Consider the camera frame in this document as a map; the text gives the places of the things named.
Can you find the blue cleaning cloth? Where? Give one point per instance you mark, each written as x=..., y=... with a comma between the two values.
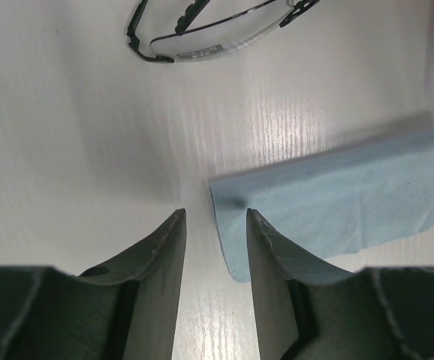
x=332, y=204

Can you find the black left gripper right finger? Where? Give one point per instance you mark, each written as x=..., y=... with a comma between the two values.
x=307, y=308

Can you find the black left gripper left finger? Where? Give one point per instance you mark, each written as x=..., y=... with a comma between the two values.
x=123, y=308

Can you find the black frame glasses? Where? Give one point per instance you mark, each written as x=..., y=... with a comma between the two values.
x=218, y=38

